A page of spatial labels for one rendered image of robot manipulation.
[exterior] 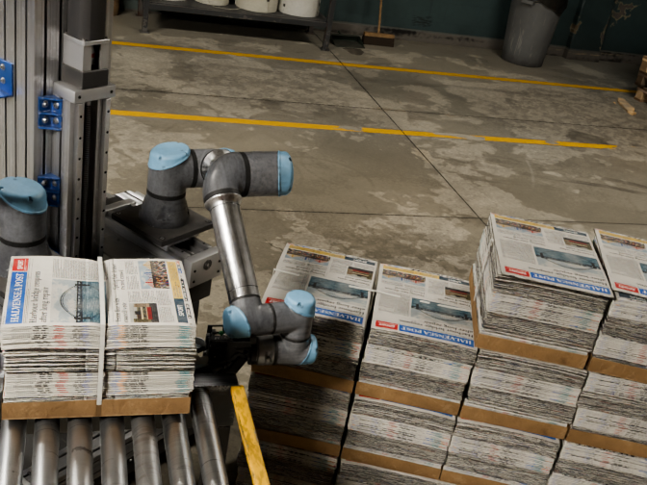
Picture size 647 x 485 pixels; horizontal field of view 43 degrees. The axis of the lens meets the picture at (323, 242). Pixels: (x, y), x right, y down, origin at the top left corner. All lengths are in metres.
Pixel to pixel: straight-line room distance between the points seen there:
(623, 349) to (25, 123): 1.66
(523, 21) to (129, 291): 7.59
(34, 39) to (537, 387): 1.57
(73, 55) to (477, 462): 1.54
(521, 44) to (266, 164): 7.15
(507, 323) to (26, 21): 1.43
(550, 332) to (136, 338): 1.05
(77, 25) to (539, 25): 7.20
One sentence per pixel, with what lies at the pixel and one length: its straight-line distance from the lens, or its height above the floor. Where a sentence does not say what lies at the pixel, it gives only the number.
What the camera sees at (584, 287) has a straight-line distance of 2.14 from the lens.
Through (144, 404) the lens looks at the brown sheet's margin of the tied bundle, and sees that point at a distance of 1.80.
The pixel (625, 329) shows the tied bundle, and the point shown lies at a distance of 2.22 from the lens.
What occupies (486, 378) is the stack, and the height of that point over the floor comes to 0.74.
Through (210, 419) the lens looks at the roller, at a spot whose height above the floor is 0.80.
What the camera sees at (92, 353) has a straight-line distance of 1.73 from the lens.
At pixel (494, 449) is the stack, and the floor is 0.53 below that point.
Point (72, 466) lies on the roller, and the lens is 1.73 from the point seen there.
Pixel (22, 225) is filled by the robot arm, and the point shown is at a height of 0.97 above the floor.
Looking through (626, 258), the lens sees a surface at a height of 1.07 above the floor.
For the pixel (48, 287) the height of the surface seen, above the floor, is 1.03.
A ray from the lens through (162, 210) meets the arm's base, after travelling 2.50.
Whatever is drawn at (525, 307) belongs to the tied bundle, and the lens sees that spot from 2.15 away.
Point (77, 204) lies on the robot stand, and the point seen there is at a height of 0.93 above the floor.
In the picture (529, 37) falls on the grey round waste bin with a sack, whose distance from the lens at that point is 9.08.
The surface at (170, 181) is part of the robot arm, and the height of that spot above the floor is 0.97.
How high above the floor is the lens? 1.98
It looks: 27 degrees down
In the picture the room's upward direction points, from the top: 11 degrees clockwise
